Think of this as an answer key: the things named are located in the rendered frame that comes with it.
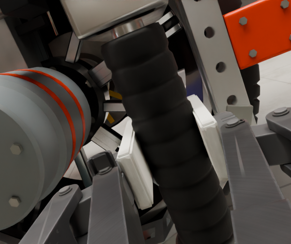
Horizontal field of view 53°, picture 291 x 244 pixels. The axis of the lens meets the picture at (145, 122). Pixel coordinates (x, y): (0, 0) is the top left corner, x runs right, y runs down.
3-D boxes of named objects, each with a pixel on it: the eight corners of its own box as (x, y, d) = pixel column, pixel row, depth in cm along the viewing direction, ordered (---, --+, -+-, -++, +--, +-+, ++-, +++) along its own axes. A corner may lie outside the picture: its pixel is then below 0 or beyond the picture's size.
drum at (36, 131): (110, 136, 46) (71, 50, 42) (78, 213, 25) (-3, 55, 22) (30, 167, 47) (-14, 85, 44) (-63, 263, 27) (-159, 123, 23)
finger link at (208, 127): (200, 126, 13) (216, 120, 13) (185, 97, 20) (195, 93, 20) (221, 184, 14) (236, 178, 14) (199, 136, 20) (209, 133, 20)
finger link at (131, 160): (154, 206, 14) (139, 212, 14) (152, 154, 21) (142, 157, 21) (130, 152, 13) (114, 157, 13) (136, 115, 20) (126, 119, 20)
